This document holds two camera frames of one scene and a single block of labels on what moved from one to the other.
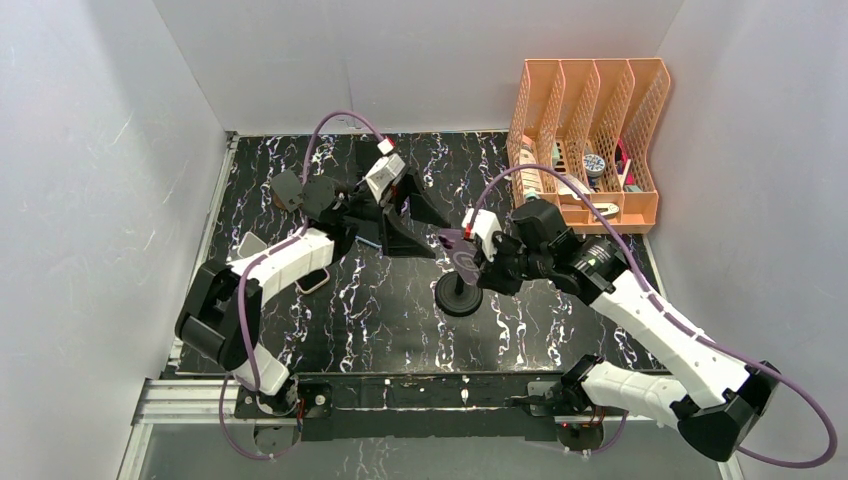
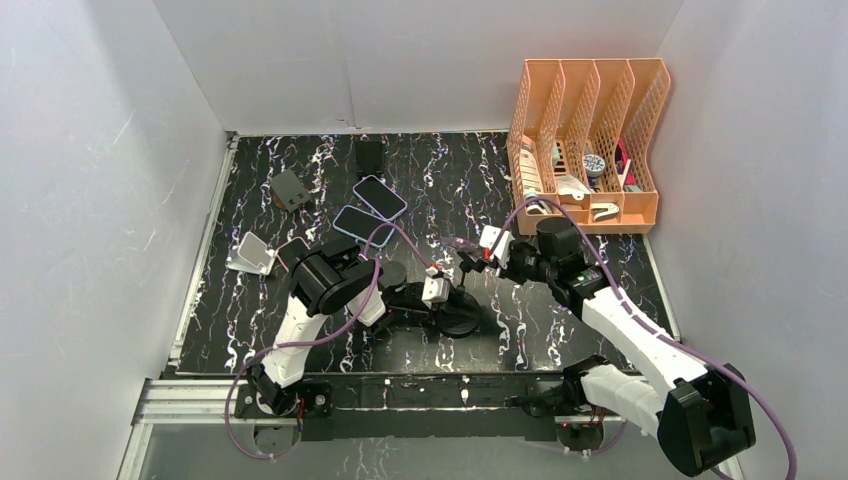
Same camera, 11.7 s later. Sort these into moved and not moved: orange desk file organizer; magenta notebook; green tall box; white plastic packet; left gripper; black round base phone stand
Moved: black round base phone stand; left gripper
Not moved: orange desk file organizer; green tall box; white plastic packet; magenta notebook
